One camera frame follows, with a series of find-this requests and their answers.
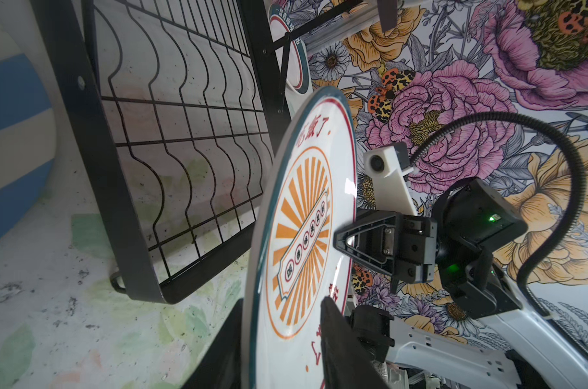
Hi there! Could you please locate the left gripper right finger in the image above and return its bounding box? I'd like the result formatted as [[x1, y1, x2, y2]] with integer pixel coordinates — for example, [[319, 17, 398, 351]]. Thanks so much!
[[320, 297, 388, 389]]

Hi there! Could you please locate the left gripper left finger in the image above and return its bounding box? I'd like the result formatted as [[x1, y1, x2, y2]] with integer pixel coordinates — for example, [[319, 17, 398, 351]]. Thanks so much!
[[182, 298, 243, 389]]

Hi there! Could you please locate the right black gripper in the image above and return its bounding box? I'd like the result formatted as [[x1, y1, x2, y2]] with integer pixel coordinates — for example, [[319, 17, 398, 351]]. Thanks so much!
[[333, 178, 527, 319]]

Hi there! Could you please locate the orange sunburst plate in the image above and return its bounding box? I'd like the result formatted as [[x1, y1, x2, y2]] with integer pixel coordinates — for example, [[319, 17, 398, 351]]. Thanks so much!
[[241, 86, 357, 388]]

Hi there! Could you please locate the black wire dish rack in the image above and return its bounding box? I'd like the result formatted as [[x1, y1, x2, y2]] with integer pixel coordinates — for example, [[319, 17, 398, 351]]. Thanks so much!
[[31, 1, 378, 305]]

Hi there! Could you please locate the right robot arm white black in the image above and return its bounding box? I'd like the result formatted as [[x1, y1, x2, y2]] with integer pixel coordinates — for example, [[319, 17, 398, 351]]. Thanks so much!
[[334, 173, 588, 388]]

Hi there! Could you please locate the small green rimmed plate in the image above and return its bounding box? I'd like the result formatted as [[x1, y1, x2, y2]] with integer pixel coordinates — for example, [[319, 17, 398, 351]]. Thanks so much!
[[268, 3, 311, 95]]

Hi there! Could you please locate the blue white striped plate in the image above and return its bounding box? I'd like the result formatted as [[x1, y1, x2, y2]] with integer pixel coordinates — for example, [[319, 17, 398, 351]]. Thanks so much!
[[0, 24, 56, 239]]

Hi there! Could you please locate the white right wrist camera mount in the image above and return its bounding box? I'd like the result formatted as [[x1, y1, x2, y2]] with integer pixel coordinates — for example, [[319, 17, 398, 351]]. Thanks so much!
[[364, 142, 418, 216]]

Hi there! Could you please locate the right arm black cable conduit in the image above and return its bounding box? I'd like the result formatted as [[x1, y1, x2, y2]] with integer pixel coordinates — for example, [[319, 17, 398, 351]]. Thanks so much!
[[409, 110, 588, 363]]

